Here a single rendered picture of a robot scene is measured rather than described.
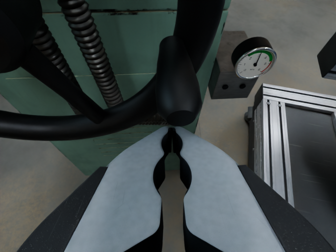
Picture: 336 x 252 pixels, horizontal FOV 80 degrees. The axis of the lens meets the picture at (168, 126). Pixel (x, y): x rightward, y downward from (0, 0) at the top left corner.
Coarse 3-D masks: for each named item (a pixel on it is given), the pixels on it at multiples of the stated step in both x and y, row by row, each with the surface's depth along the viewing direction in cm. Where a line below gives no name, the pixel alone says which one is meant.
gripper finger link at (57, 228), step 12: (96, 180) 8; (72, 192) 8; (84, 192) 8; (60, 204) 7; (72, 204) 7; (84, 204) 7; (48, 216) 7; (60, 216) 7; (72, 216) 7; (36, 228) 6; (48, 228) 6; (60, 228) 6; (72, 228) 6; (36, 240) 6; (48, 240) 6; (60, 240) 6
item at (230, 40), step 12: (228, 36) 42; (240, 36) 42; (228, 48) 40; (216, 60) 38; (228, 60) 38; (216, 72) 38; (228, 72) 37; (216, 84) 39; (228, 84) 39; (240, 84) 40; (252, 84) 40; (216, 96) 42; (228, 96) 43; (240, 96) 43
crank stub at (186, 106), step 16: (160, 48) 12; (176, 48) 12; (160, 64) 11; (176, 64) 11; (160, 80) 11; (176, 80) 10; (192, 80) 10; (160, 96) 10; (176, 96) 10; (192, 96) 10; (160, 112) 10; (176, 112) 10; (192, 112) 10
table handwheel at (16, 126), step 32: (0, 0) 10; (32, 0) 12; (192, 0) 11; (224, 0) 11; (0, 32) 10; (32, 32) 12; (192, 32) 12; (0, 64) 12; (32, 64) 14; (192, 64) 14; (64, 96) 17; (0, 128) 20; (32, 128) 21; (64, 128) 21; (96, 128) 21
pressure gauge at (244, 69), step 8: (248, 40) 30; (256, 40) 30; (264, 40) 30; (240, 48) 31; (248, 48) 30; (256, 48) 29; (264, 48) 29; (272, 48) 30; (232, 56) 33; (240, 56) 31; (248, 56) 30; (256, 56) 30; (264, 56) 31; (272, 56) 31; (240, 64) 32; (248, 64) 32; (264, 64) 32; (272, 64) 32; (240, 72) 33; (248, 72) 33; (256, 72) 33; (264, 72) 33
